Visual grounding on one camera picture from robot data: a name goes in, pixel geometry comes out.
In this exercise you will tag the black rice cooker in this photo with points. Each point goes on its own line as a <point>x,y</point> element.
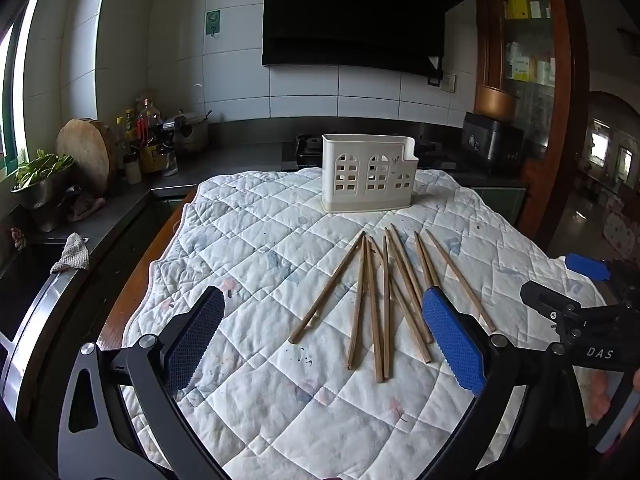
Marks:
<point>492,140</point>

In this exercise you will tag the green leafy vegetables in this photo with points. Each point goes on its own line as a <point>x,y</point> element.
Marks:
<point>42,165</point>

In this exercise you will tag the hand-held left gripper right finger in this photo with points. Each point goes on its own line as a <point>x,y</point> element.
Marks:
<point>452,340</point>

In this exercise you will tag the small white jar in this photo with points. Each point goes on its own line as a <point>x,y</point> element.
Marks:
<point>132,170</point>

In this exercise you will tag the wooden glass-door cabinet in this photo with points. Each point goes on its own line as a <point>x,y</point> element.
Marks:
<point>565,110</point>

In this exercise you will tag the metal bowl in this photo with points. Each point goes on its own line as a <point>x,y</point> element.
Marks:
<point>37,197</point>

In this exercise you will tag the copper pot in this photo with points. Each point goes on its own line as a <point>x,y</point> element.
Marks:
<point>496,102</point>

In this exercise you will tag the white plastic utensil holder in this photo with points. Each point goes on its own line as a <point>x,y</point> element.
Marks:
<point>370,170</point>

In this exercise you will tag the yellow-capped bottle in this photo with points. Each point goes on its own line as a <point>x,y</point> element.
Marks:
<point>122,140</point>

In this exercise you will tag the white wall socket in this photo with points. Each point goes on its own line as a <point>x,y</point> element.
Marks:
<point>449,83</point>

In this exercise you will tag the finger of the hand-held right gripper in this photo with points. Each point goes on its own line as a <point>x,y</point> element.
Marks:
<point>590,266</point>
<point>552,306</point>

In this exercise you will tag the white quilted mat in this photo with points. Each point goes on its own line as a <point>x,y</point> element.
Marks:
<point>260,240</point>

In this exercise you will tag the metal cooking pot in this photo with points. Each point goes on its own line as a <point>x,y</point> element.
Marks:
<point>192,132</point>

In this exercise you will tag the grey dish rag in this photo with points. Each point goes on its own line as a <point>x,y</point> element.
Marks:
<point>71,255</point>

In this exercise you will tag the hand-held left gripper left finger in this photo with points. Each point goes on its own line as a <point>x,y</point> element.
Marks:
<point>195,340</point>

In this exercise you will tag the round wooden cutting board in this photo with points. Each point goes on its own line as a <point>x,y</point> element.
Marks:
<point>85,155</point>

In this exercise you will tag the kitchen window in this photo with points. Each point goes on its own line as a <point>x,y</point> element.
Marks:
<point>15,85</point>

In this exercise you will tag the ginger root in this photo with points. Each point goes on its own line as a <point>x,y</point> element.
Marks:
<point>85,209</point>

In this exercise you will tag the large oil bottle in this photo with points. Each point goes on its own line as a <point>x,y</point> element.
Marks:
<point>150,145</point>

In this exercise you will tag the green wall hook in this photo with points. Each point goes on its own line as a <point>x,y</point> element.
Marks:
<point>213,20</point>

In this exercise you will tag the black range hood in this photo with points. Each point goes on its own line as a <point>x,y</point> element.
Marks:
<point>360,10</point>

